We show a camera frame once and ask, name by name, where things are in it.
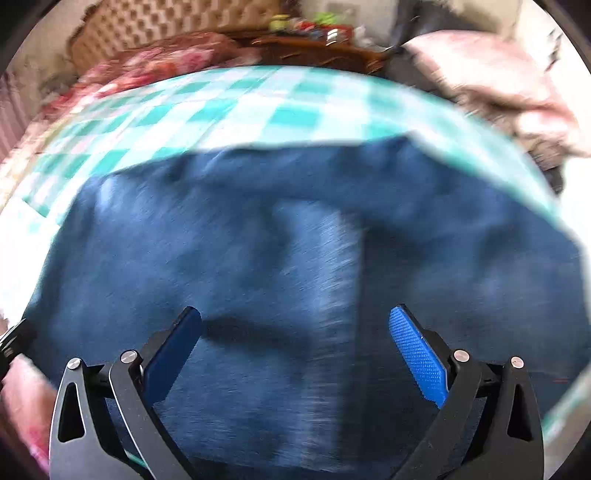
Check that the pink floral bed sheet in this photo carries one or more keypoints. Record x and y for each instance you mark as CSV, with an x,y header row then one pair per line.
x,y
21,406

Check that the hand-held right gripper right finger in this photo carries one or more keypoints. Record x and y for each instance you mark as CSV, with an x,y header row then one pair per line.
x,y
418,355

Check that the dark cloth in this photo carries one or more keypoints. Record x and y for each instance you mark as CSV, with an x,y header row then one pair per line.
x,y
415,23

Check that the red floral quilt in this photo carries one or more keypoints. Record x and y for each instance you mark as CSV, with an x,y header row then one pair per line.
x,y
152,60

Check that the tan tufted headboard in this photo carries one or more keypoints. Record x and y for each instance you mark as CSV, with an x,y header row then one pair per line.
x,y
175,18

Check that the pink fluffy cushion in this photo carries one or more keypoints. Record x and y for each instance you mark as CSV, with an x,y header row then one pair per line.
x,y
498,83

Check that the blue denim pants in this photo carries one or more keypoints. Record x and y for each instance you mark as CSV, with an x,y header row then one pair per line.
x,y
258,258

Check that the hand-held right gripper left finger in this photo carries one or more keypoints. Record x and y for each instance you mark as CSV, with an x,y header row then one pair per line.
x,y
171,353

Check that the teal checked table cloth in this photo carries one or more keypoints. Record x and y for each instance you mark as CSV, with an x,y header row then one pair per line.
x,y
194,106

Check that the dark wooden nightstand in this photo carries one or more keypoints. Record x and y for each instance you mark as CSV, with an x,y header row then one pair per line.
x,y
323,53

